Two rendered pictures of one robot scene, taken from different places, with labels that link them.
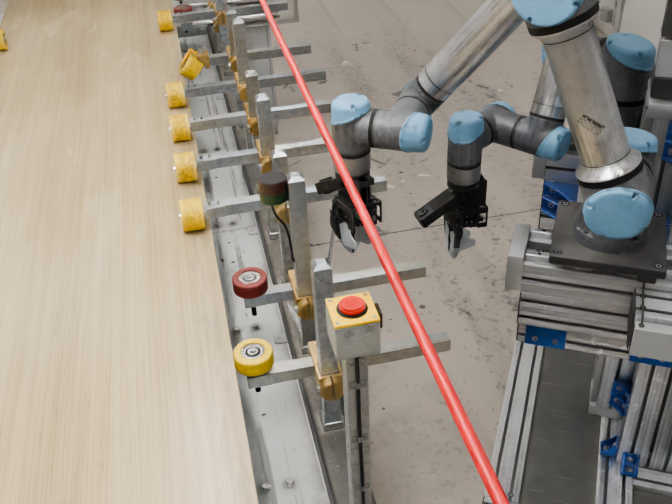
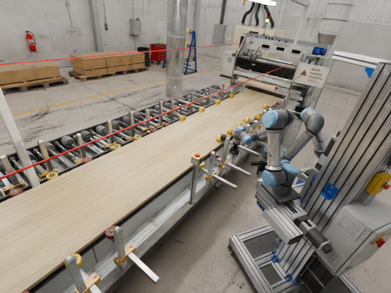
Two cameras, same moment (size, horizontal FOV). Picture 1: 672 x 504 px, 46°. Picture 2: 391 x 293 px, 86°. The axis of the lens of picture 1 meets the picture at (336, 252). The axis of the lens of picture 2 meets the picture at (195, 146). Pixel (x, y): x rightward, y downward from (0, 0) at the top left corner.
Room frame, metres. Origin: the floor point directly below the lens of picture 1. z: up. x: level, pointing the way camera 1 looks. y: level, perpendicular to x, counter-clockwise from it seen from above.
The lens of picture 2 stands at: (-0.04, -0.92, 2.15)
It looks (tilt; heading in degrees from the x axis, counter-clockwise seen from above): 33 degrees down; 44
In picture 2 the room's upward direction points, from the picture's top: 7 degrees clockwise
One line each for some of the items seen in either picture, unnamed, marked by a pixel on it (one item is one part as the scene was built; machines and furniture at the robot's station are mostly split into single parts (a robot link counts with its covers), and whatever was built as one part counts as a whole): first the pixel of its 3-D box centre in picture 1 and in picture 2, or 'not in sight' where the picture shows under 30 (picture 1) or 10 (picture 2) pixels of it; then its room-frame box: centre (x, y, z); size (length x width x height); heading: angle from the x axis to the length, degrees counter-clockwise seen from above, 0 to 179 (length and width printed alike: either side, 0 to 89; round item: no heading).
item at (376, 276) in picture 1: (335, 284); (230, 165); (1.49, 0.00, 0.84); 0.43 x 0.03 x 0.04; 101
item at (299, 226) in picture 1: (302, 268); (223, 157); (1.43, 0.08, 0.93); 0.03 x 0.03 x 0.48; 11
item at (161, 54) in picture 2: not in sight; (158, 53); (5.77, 7.59, 0.41); 0.76 x 0.48 x 0.81; 17
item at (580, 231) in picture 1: (613, 212); (283, 185); (1.35, -0.57, 1.09); 0.15 x 0.15 x 0.10
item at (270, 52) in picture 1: (260, 53); not in sight; (2.72, 0.23, 0.95); 0.36 x 0.03 x 0.03; 101
